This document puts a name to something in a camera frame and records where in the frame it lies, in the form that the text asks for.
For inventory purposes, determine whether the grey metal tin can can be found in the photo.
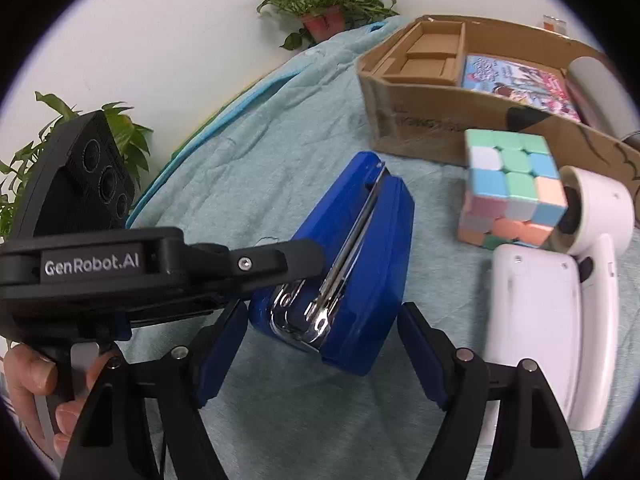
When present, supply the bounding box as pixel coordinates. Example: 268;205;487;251
565;56;625;135

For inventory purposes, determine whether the small glass jar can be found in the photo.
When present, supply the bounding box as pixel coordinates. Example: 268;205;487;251
542;13;569;37

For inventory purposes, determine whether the cartoon board game box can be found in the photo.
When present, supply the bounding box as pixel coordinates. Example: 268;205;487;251
460;54;584;124

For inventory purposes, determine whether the green leafy plant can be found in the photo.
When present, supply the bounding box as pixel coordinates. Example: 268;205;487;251
0;91;154;242

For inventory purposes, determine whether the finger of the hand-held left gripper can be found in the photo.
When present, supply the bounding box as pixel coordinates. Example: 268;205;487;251
227;239;326;295

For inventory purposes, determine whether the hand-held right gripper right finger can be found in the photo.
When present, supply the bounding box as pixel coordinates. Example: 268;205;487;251
399;302;583;480

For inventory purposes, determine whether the brown cardboard box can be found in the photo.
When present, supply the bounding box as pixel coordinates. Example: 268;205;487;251
356;14;640;197

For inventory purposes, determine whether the pastel puzzle cube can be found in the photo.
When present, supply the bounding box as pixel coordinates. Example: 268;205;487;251
457;128;570;252

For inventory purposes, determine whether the person's left hand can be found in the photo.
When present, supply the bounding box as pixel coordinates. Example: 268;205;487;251
4;345;119;459

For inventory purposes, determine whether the white handheld device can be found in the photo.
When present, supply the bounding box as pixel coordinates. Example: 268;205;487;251
481;165;636;432

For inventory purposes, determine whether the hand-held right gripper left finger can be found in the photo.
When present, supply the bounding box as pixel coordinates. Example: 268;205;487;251
60;300;249;480

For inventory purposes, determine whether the blue stapler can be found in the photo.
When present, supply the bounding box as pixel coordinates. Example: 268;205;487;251
248;150;416;377

